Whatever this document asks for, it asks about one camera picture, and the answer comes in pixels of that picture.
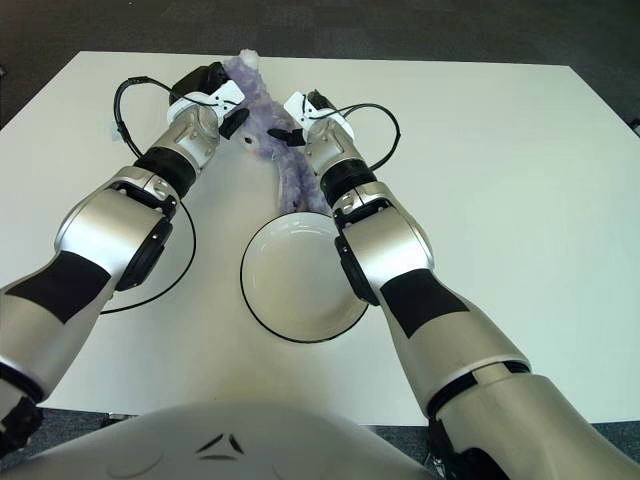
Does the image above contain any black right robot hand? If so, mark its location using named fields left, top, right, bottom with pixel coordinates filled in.
left=267, top=89, right=335, bottom=149

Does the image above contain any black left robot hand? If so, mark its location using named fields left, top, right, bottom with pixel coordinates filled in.
left=172, top=60, right=250, bottom=141

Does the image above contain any purple plush doll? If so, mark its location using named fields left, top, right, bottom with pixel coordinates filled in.
left=222, top=48, right=331, bottom=214

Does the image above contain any white plate black rim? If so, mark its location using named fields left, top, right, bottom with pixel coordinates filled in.
left=240, top=209, right=374, bottom=344

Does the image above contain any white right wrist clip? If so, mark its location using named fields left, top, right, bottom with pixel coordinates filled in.
left=283, top=91, right=321, bottom=131

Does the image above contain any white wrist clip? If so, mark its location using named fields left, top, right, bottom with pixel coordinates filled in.
left=283, top=91, right=321, bottom=131
left=167, top=82, right=246, bottom=121

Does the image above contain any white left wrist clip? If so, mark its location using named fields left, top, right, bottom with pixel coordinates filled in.
left=167, top=82, right=246, bottom=121

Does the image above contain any silver robot torso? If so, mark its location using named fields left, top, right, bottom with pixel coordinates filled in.
left=19, top=402, right=436, bottom=480

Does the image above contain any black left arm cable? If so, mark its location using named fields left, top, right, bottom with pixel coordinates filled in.
left=99, top=75, right=197, bottom=315

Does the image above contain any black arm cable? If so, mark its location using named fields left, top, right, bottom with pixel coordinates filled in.
left=319, top=102, right=401, bottom=171
left=99, top=75, right=197, bottom=315

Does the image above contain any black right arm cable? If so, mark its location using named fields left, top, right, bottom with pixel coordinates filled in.
left=319, top=102, right=401, bottom=171

